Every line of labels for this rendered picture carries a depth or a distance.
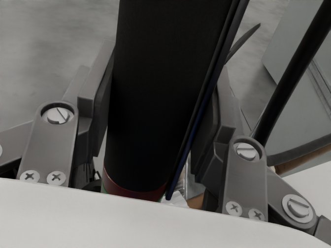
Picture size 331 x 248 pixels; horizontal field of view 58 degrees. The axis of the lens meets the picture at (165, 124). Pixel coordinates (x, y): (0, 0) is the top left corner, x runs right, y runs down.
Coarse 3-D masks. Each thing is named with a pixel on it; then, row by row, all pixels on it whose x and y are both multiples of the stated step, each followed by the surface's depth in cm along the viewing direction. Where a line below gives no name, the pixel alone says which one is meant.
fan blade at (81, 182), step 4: (92, 160) 51; (84, 164) 57; (88, 164) 53; (92, 164) 51; (80, 168) 63; (84, 168) 58; (88, 168) 53; (92, 168) 50; (80, 172) 63; (84, 172) 58; (88, 172) 54; (92, 172) 50; (80, 176) 64; (84, 176) 59; (88, 176) 54; (92, 176) 50; (80, 180) 64; (84, 180) 59; (88, 180) 55; (92, 180) 51; (80, 184) 64; (84, 184) 60; (76, 188) 68; (80, 188) 64
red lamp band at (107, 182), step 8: (104, 168) 14; (104, 176) 14; (104, 184) 14; (112, 184) 14; (112, 192) 14; (120, 192) 14; (128, 192) 13; (136, 192) 13; (144, 192) 13; (152, 192) 14; (160, 192) 14; (152, 200) 14
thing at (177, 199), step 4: (176, 192) 23; (164, 196) 23; (172, 196) 23; (176, 196) 23; (180, 196) 23; (164, 200) 22; (172, 200) 22; (176, 200) 22; (180, 200) 23; (184, 200) 23; (176, 204) 22; (180, 204) 22; (184, 204) 22
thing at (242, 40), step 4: (260, 24) 40; (252, 28) 42; (256, 28) 40; (248, 32) 41; (252, 32) 40; (244, 36) 42; (248, 36) 40; (240, 40) 42; (244, 40) 40; (236, 44) 43; (240, 44) 40; (232, 48) 45; (236, 48) 40; (232, 52) 40; (228, 56) 41; (228, 60) 40; (224, 64) 40
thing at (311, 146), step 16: (320, 16) 14; (320, 32) 14; (304, 48) 15; (288, 64) 16; (304, 64) 16; (288, 80) 16; (272, 96) 18; (288, 96) 17; (272, 112) 18; (272, 128) 19; (304, 144) 29; (320, 144) 29; (272, 160) 25; (288, 160) 26
